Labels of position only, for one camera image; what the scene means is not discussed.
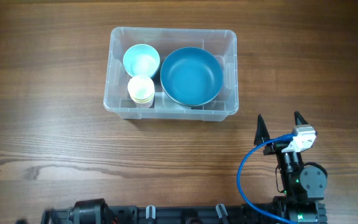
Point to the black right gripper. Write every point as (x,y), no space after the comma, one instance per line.
(263,133)

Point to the blue bowl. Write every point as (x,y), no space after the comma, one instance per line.
(191,76)

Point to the yellow cup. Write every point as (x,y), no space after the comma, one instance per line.
(143,101)

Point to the pale green cup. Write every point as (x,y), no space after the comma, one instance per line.
(141,87)

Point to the mint green small bowl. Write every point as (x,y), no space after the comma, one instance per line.
(141,59)

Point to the cream bowl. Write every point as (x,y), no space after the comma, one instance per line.
(211,101)

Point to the pink cup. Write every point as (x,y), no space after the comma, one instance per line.
(144,104)

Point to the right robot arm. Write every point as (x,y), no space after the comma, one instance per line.
(304,183)

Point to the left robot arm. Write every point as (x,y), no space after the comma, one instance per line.
(84,212)

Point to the clear plastic storage bin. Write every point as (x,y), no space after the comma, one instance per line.
(221,43)

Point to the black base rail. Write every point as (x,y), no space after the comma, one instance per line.
(182,215)

